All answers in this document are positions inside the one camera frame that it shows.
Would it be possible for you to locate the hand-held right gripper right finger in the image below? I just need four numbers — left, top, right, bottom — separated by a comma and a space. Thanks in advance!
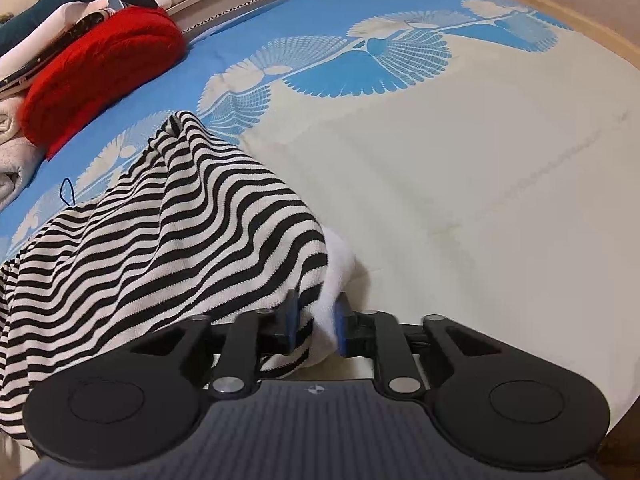
336, 298, 505, 401

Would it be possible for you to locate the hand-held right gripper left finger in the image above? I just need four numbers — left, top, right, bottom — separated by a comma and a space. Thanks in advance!
132, 289, 301, 402

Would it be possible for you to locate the black white striped shirt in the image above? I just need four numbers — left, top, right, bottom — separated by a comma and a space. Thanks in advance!
0, 110, 357, 443

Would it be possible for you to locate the blue white printed bed sheet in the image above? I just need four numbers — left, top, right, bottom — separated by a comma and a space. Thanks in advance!
0, 0, 640, 461

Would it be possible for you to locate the red knit garment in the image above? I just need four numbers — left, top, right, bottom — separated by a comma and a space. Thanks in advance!
21, 6, 189, 162

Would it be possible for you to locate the white folded garment stack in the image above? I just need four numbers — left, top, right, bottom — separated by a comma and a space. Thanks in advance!
0, 0, 128, 97

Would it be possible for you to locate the dark teal folded cloth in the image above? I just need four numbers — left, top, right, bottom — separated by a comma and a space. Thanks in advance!
0, 0, 162, 57

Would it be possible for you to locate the wooden bed frame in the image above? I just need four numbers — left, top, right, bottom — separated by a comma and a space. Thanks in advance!
167, 0, 640, 77

